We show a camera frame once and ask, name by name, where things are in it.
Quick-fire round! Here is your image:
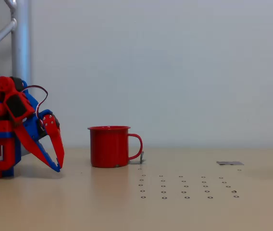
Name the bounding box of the red enamel mug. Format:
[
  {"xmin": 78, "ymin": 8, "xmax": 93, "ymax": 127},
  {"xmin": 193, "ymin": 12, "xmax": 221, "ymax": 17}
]
[{"xmin": 87, "ymin": 125, "xmax": 143, "ymax": 168}]

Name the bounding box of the small grey flat plate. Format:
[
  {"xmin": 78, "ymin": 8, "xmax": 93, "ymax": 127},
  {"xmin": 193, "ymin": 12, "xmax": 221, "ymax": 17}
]
[{"xmin": 216, "ymin": 161, "xmax": 244, "ymax": 167}]

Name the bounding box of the silver metal frame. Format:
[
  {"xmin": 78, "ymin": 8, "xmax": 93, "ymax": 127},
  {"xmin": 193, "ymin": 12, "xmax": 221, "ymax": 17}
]
[{"xmin": 0, "ymin": 0, "xmax": 33, "ymax": 87}]

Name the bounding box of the red and white servo cable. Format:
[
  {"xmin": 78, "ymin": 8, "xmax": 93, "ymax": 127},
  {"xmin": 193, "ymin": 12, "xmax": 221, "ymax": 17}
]
[{"xmin": 21, "ymin": 84, "xmax": 49, "ymax": 121}]

